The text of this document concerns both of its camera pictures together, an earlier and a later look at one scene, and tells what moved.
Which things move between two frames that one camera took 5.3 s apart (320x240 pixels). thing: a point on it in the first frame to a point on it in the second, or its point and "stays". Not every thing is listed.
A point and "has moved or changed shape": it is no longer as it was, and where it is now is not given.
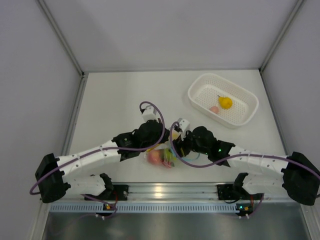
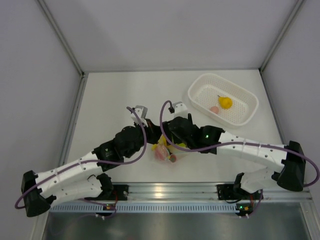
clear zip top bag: [163, 155] has moved or changed shape
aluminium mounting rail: [174, 192] stays
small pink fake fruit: [214, 109] stays
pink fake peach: [154, 156] to [161, 152]
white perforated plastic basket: [203, 91] stays
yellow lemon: [225, 102] stays
